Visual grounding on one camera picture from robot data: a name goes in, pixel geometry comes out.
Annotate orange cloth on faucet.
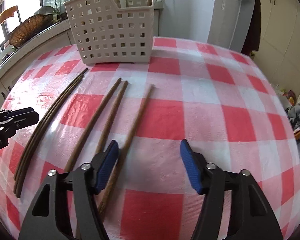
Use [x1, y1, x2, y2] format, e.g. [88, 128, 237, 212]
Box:
[0, 5, 18, 24]

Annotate cream wall cabinets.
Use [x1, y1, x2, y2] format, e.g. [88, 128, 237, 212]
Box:
[254, 0, 300, 95]

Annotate woven wicker basket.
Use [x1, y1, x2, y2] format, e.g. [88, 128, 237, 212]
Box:
[9, 14, 53, 48]

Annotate red white checkered tablecloth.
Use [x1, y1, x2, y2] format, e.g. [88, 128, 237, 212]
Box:
[0, 37, 300, 239]

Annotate white perforated utensil basket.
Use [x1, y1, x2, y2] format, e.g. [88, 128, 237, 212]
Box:
[64, 0, 154, 65]

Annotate metal colander bowl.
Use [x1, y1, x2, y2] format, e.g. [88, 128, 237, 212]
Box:
[34, 6, 57, 15]

